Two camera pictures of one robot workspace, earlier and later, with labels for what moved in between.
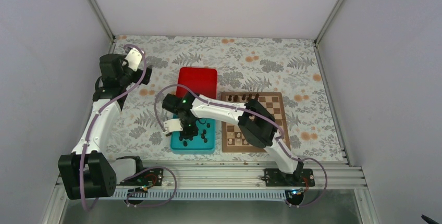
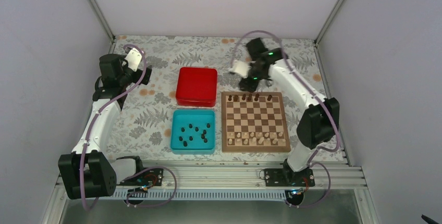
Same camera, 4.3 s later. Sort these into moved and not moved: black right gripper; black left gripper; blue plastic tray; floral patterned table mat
Moved: black right gripper
Not moved: floral patterned table mat; blue plastic tray; black left gripper
